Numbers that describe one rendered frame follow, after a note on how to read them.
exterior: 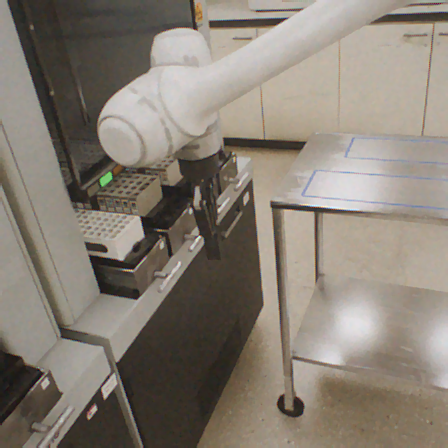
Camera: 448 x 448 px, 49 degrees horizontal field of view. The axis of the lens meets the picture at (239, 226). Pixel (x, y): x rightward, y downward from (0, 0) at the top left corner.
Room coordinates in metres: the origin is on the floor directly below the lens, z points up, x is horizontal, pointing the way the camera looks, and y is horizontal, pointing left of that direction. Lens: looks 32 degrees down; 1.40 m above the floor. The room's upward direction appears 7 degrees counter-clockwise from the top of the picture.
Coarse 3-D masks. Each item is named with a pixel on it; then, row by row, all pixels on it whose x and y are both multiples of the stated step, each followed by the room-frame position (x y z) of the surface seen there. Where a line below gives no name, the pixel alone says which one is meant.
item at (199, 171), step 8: (216, 152) 0.83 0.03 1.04; (184, 160) 0.81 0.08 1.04; (200, 160) 0.80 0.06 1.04; (208, 160) 0.80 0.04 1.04; (216, 160) 0.82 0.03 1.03; (184, 168) 0.81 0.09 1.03; (192, 168) 0.80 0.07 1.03; (200, 168) 0.80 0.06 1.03; (208, 168) 0.80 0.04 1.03; (216, 168) 0.81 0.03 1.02; (184, 176) 0.81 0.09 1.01; (192, 176) 0.80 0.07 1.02; (200, 176) 0.80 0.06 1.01; (208, 176) 0.80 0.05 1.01; (192, 184) 0.80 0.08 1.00; (200, 184) 0.80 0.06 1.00; (200, 192) 0.79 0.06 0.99
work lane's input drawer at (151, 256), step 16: (144, 240) 0.92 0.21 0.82; (160, 240) 0.93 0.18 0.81; (128, 256) 0.86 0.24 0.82; (144, 256) 0.87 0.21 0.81; (160, 256) 0.91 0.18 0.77; (96, 272) 0.86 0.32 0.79; (112, 272) 0.84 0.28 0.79; (128, 272) 0.83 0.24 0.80; (144, 272) 0.85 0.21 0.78; (160, 272) 0.88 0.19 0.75; (176, 272) 0.88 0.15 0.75; (144, 288) 0.84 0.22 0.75; (160, 288) 0.82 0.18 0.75
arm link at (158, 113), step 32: (320, 0) 0.70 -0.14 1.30; (352, 0) 0.69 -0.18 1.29; (384, 0) 0.69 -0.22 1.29; (416, 0) 0.70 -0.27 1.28; (288, 32) 0.66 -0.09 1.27; (320, 32) 0.67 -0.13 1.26; (224, 64) 0.65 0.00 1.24; (256, 64) 0.64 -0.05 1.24; (288, 64) 0.66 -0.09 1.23; (128, 96) 0.64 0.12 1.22; (160, 96) 0.64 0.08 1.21; (192, 96) 0.64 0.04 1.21; (224, 96) 0.64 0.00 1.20; (128, 128) 0.60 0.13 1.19; (160, 128) 0.62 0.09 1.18; (192, 128) 0.64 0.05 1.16; (128, 160) 0.61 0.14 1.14
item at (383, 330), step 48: (336, 144) 1.31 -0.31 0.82; (384, 144) 1.27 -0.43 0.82; (432, 144) 1.23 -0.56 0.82; (288, 192) 1.05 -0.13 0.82; (336, 192) 1.03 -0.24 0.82; (384, 192) 1.00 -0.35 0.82; (432, 192) 0.98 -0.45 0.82; (288, 288) 1.03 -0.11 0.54; (336, 288) 1.31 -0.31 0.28; (384, 288) 1.28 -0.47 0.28; (288, 336) 1.02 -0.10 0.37; (336, 336) 1.09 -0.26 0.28; (384, 336) 1.06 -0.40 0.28; (432, 336) 1.04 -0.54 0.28; (288, 384) 1.02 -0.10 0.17; (432, 384) 0.87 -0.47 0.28
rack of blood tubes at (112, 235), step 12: (84, 216) 0.97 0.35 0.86; (96, 216) 0.96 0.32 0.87; (108, 216) 0.97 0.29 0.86; (120, 216) 0.95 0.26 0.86; (132, 216) 0.95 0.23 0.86; (84, 228) 0.92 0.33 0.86; (96, 228) 0.92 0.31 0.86; (108, 228) 0.91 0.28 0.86; (120, 228) 0.91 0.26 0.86; (132, 228) 0.91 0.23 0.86; (84, 240) 0.88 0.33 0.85; (96, 240) 0.87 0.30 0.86; (108, 240) 0.86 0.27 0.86; (120, 240) 0.86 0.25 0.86; (132, 240) 0.90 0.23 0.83; (96, 252) 0.87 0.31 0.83; (108, 252) 0.86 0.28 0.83; (120, 252) 0.85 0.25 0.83
